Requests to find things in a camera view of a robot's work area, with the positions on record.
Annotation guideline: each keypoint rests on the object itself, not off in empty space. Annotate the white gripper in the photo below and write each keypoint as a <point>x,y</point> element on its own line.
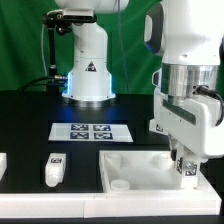
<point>194,125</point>

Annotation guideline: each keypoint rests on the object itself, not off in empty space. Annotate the white square tabletop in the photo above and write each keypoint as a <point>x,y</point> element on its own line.
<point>144,171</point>

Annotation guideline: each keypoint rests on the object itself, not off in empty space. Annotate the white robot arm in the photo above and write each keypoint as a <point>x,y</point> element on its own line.
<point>187,35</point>

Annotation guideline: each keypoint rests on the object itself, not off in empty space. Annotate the white L-shaped obstacle fence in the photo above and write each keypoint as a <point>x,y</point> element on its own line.
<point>116,204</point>

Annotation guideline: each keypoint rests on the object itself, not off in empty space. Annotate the white sheet with tags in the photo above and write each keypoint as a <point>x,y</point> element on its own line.
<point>90,132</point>

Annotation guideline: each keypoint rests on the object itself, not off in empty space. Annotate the white obstacle piece left edge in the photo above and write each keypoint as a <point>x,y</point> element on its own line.
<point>3,164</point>

